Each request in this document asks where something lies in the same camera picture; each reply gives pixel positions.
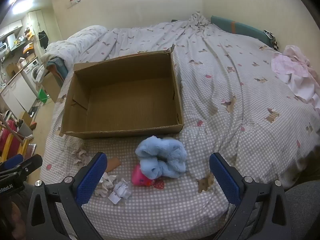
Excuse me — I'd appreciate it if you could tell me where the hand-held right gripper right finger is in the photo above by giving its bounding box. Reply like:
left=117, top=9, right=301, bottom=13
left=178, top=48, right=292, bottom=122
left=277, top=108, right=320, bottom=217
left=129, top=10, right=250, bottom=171
left=209, top=152, right=291, bottom=240

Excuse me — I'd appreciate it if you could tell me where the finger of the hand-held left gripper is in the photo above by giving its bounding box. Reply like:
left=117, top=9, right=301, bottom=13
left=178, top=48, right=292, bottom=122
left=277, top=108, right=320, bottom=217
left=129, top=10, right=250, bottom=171
left=0, top=154, right=43, bottom=179
left=0, top=154, right=24, bottom=172

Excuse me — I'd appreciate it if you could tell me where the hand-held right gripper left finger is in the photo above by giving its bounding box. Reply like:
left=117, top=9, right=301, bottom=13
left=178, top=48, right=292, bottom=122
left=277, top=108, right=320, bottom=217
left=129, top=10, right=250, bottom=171
left=26, top=152, right=108, bottom=240

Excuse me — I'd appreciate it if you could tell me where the white printed wrapper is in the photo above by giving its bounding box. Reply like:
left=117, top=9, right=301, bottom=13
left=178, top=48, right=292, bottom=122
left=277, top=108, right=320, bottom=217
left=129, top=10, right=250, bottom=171
left=108, top=178, right=132, bottom=204

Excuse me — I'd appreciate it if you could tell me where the pink toy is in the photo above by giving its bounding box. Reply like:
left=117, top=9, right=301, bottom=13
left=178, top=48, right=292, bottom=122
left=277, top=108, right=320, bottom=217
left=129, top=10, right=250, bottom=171
left=132, top=164, right=153, bottom=187

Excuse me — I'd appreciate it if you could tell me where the light blue plush toy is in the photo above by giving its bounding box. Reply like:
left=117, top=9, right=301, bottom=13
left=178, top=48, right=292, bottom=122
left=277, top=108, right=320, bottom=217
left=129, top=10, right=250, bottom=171
left=135, top=135, right=187, bottom=180

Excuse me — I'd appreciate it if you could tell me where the crumpled white tissue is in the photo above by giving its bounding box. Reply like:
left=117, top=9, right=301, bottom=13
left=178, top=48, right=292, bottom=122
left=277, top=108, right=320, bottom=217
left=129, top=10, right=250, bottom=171
left=94, top=174, right=118, bottom=197

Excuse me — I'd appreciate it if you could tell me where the wooden rack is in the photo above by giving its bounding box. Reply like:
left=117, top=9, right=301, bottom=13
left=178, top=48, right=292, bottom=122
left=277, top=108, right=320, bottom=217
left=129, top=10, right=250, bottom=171
left=0, top=110, right=34, bottom=163

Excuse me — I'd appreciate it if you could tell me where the brown cardboard scrap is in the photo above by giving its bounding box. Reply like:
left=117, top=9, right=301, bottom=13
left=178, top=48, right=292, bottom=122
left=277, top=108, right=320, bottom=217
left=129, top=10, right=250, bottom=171
left=104, top=157, right=122, bottom=173

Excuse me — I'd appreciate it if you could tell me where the red suitcase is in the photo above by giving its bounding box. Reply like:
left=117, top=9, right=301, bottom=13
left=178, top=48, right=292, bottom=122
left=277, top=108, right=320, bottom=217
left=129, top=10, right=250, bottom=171
left=0, top=120, right=20, bottom=163

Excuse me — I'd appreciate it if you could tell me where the grey bin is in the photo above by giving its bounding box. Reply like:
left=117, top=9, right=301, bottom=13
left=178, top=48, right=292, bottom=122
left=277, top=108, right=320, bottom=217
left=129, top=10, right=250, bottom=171
left=17, top=123, right=33, bottom=137

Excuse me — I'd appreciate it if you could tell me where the white low cabinet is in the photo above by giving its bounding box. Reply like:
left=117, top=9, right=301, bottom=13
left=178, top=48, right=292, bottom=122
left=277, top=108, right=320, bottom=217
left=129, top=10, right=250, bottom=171
left=0, top=76, right=37, bottom=117

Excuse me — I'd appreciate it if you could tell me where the small brown cardboard box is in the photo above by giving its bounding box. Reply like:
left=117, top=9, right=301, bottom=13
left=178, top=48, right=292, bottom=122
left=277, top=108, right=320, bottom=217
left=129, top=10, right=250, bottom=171
left=43, top=71, right=63, bottom=103

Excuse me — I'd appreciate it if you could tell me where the dark grey cloth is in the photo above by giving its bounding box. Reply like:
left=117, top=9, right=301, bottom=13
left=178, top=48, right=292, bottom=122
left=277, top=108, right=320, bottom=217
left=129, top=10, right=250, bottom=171
left=285, top=180, right=320, bottom=240

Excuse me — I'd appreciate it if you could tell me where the white washing machine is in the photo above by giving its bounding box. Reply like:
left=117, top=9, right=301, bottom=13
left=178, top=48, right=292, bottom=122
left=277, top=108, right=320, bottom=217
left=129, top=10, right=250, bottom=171
left=21, top=59, right=43, bottom=85

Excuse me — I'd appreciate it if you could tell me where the white duvet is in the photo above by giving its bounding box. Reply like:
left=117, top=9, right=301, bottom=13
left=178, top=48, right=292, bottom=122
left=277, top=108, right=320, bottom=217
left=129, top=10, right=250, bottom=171
left=41, top=25, right=108, bottom=65

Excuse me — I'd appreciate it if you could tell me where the pink clothes pile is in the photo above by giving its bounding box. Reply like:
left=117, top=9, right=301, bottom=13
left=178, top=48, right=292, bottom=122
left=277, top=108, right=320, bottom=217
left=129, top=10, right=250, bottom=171
left=271, top=45, right=320, bottom=110

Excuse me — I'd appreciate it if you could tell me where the black and white patterned cloth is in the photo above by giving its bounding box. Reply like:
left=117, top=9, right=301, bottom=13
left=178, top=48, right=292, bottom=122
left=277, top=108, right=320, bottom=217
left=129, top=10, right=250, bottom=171
left=263, top=29, right=279, bottom=52

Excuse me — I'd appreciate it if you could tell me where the teal headboard cushion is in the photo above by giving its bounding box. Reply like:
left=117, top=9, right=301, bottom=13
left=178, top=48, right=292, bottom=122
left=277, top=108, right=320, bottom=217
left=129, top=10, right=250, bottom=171
left=210, top=15, right=273, bottom=47

